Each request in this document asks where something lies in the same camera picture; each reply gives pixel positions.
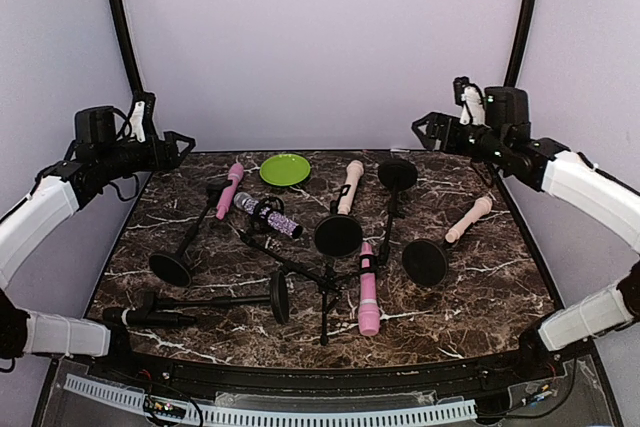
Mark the black round-base mic stand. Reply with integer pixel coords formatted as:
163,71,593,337
149,180,231,288

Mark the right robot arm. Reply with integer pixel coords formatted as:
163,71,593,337
411,77,639,381

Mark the black frame post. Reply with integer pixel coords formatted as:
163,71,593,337
503,0,536,87
108,0,144,94

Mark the black tripod mic stand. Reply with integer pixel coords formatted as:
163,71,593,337
238,216,341,346

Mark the black empty mic stand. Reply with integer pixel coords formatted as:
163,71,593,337
377,158,418,266

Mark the black stand front left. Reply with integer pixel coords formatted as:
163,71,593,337
143,271,290,325

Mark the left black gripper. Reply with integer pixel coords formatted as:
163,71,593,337
98,131,195,180

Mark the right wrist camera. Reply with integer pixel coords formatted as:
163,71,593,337
453,76,486,126

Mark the black microphone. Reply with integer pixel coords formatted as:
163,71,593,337
102,307,197,329

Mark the pink microphone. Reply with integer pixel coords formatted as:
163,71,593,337
358,242,380,337
216,162,244,220

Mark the white cable duct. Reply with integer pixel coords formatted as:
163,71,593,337
63,374,477,426

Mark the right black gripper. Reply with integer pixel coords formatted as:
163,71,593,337
413,112,510,166

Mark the purple glitter microphone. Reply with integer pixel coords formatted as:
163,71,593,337
233,192,304,239

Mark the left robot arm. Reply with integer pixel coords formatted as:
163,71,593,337
1,101,196,383

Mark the green plate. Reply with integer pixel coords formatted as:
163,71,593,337
259,154,311,187

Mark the pink microphone front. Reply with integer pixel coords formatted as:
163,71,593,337
358,242,380,337

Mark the left black frame post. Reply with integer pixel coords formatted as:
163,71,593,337
108,0,144,94

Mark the black stand holding beige mic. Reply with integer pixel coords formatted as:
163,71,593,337
313,195,363,258

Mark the right black frame post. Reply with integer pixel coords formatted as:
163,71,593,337
503,0,536,87

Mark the beige microphone right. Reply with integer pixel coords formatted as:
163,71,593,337
444,196,493,244

